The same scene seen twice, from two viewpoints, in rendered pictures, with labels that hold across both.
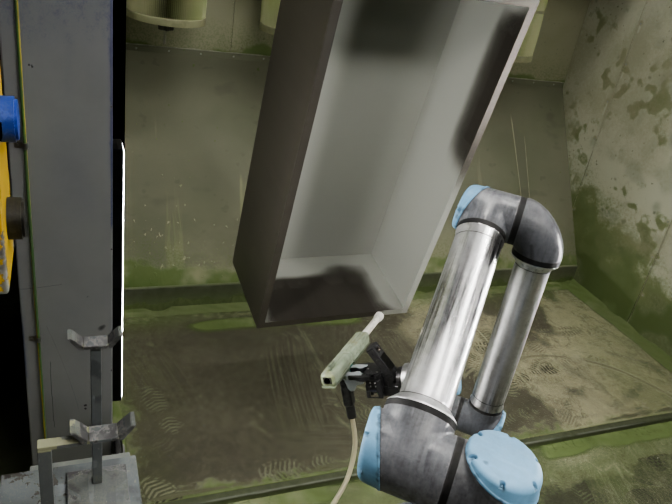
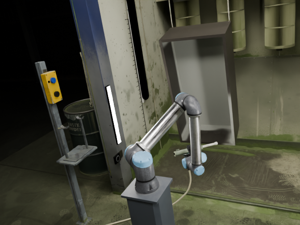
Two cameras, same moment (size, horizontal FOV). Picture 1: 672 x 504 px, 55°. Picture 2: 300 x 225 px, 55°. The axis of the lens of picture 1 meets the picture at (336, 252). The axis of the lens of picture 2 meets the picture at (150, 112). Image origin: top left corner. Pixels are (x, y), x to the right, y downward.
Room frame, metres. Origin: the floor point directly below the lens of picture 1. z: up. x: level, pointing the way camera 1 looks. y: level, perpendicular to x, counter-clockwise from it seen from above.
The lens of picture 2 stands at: (-0.11, -2.00, 1.93)
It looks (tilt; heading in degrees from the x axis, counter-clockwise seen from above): 20 degrees down; 55
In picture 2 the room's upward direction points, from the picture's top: 9 degrees counter-clockwise
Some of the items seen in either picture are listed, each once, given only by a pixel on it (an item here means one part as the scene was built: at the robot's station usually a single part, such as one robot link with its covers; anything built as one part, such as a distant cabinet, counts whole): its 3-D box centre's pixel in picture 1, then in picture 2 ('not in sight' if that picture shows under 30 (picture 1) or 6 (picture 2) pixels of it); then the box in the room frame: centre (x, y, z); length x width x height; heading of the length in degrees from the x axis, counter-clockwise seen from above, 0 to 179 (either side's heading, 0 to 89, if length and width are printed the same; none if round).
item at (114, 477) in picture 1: (83, 459); (74, 137); (0.69, 0.32, 0.95); 0.26 x 0.15 x 0.32; 26
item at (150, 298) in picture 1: (370, 286); (268, 144); (2.89, -0.21, 0.11); 2.70 x 0.02 x 0.13; 116
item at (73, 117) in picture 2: not in sight; (93, 135); (1.30, 1.36, 0.44); 0.59 x 0.58 x 0.89; 96
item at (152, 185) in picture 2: not in sight; (146, 181); (0.91, -0.38, 0.69); 0.19 x 0.19 x 0.10
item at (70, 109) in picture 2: not in sight; (85, 106); (1.30, 1.36, 0.86); 0.54 x 0.54 x 0.01
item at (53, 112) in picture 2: not in sight; (64, 149); (0.62, 0.46, 0.82); 0.06 x 0.06 x 1.64; 26
